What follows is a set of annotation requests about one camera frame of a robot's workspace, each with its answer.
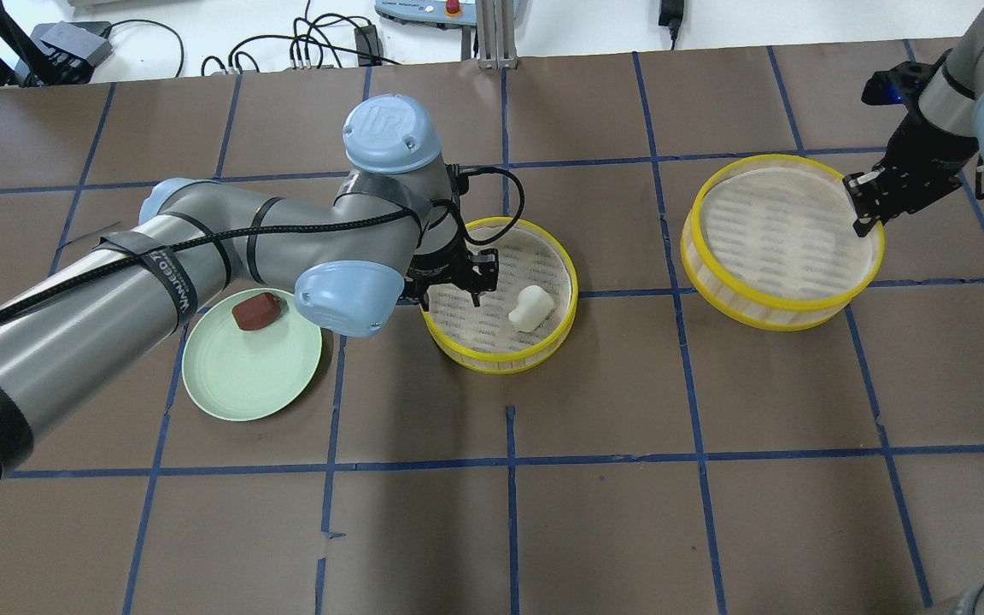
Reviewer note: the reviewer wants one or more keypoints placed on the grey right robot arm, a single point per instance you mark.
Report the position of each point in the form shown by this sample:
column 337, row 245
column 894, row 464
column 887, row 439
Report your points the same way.
column 954, row 99

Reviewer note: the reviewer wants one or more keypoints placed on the white bun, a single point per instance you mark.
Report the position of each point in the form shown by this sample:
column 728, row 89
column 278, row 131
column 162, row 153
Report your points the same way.
column 534, row 305

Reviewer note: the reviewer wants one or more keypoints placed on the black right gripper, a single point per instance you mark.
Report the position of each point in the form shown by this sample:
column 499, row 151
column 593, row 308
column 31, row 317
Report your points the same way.
column 928, row 162

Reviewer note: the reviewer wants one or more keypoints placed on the brown bun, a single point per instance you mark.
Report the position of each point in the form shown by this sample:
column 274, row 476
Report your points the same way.
column 254, row 311

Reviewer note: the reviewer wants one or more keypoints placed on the yellow bamboo steamer tray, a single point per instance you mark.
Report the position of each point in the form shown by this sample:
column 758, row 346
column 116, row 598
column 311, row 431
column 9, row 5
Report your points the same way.
column 481, row 338
column 770, row 242

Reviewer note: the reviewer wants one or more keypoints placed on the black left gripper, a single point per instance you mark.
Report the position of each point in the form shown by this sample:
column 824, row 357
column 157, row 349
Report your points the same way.
column 439, row 262

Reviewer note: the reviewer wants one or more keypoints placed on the black power adapter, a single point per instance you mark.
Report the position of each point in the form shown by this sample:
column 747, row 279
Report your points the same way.
column 671, row 16

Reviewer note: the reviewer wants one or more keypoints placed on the aluminium frame post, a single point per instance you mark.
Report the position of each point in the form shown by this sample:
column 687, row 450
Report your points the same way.
column 489, row 32

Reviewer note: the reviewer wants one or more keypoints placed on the black box on desk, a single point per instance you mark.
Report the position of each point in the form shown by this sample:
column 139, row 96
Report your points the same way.
column 78, row 44

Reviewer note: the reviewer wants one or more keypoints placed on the teach pendant with red button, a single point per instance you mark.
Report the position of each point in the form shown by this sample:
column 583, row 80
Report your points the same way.
column 440, row 14

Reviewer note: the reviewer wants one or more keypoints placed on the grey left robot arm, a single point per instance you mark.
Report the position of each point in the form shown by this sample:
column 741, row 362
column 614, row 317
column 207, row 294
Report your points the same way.
column 392, row 231

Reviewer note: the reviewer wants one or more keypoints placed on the light green plate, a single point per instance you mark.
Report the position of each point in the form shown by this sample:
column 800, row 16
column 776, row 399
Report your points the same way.
column 240, row 375

